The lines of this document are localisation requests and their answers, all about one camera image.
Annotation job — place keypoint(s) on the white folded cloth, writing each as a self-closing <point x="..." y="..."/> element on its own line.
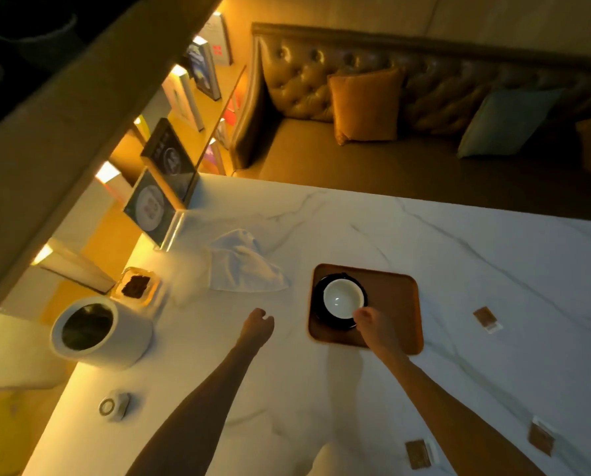
<point x="243" y="267"/>

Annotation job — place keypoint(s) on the person's right hand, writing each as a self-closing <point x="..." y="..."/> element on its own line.
<point x="377" y="334"/>

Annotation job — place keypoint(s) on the grey-green cushion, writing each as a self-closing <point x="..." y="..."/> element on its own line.
<point x="506" y="122"/>

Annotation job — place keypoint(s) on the orange square cushion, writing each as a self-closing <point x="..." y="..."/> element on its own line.
<point x="365" y="105"/>

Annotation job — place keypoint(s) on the person's right fingers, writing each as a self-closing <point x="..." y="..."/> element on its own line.
<point x="361" y="316"/>

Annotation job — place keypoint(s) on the white cylindrical container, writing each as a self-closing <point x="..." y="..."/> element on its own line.
<point x="104" y="337"/>

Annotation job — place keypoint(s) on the wooden bookshelf frame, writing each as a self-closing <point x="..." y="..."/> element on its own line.
<point x="52" y="138"/>

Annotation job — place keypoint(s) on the person's left fingers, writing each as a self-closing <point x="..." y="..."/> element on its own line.
<point x="264" y="318"/>

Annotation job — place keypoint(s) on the black saucer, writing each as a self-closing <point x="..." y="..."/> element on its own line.
<point x="325" y="312"/>

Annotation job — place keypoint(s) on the person's right forearm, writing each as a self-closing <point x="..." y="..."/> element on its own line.
<point x="454" y="421"/>

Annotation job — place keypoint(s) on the person's left hand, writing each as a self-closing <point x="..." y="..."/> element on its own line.
<point x="254" y="329"/>

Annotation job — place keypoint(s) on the clear acrylic sign stand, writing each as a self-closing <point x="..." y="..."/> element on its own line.
<point x="152" y="208"/>

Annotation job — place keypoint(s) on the brown tufted leather sofa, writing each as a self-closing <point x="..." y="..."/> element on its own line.
<point x="424" y="158"/>

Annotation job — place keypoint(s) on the person's left forearm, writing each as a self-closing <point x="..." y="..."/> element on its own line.
<point x="201" y="411"/>

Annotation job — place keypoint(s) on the row of displayed books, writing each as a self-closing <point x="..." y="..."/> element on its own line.
<point x="186" y="96"/>

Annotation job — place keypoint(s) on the brown rectangular serving tray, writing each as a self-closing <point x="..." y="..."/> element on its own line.
<point x="394" y="302"/>

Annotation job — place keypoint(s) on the white ceramic cup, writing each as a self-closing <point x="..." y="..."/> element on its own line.
<point x="343" y="298"/>

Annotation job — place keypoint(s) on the small square dish with tea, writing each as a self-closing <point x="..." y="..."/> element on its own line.
<point x="135" y="287"/>

